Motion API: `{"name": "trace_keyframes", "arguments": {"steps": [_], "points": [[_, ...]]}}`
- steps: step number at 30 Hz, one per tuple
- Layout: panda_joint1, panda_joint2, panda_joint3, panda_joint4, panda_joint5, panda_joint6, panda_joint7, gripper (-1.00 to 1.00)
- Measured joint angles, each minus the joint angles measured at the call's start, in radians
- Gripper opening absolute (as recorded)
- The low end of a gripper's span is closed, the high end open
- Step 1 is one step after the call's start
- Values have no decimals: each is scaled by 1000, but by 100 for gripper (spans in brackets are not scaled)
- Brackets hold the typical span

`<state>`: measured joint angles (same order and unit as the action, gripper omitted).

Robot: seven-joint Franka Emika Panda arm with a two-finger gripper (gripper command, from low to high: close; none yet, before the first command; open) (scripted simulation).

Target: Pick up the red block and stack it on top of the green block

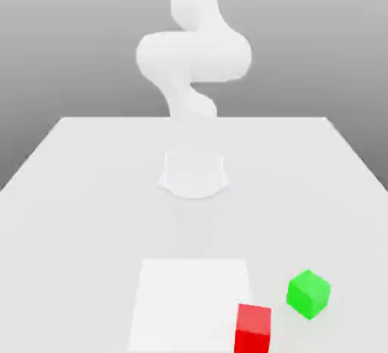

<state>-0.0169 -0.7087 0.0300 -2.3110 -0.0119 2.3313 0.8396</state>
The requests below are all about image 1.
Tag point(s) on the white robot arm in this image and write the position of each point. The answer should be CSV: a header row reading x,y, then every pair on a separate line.
x,y
194,56

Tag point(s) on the small red cube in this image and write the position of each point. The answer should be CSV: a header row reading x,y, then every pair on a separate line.
x,y
253,328

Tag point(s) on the small green cube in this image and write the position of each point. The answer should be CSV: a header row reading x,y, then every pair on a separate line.
x,y
308,294

